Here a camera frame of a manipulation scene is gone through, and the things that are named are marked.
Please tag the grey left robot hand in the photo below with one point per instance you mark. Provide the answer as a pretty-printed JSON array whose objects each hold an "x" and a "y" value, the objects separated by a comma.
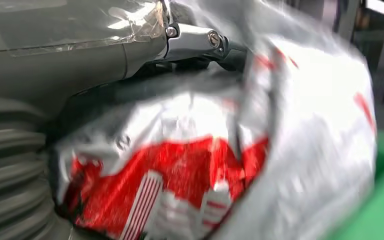
[{"x": 62, "y": 49}]

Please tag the white parcel with red print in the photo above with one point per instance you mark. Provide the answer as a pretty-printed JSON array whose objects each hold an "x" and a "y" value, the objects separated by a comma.
[{"x": 278, "y": 149}]

